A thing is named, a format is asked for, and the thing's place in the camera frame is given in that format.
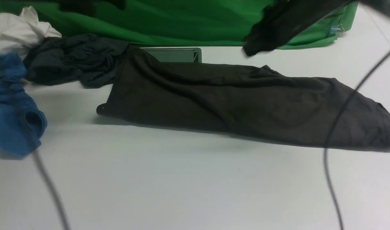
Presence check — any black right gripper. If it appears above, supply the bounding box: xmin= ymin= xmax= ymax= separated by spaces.
xmin=242 ymin=0 xmax=350 ymax=57

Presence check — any dark gray long-sleeve top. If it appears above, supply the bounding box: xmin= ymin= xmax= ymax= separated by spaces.
xmin=97 ymin=48 xmax=390 ymax=148

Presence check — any blue binder clip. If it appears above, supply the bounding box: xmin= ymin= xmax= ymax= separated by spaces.
xmin=329 ymin=24 xmax=345 ymax=36

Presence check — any green backdrop cloth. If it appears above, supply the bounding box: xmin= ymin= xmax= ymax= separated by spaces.
xmin=0 ymin=0 xmax=359 ymax=50

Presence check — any dark teal crumpled garment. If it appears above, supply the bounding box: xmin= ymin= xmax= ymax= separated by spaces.
xmin=23 ymin=34 xmax=130 ymax=88

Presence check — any white crumpled garment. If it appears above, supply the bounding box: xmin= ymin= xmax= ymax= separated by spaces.
xmin=0 ymin=6 xmax=62 ymax=60

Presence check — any blue crumpled garment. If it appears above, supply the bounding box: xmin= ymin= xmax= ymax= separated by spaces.
xmin=0 ymin=52 xmax=47 ymax=158

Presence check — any metal table cable hatch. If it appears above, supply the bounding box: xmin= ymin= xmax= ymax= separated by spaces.
xmin=143 ymin=48 xmax=202 ymax=63

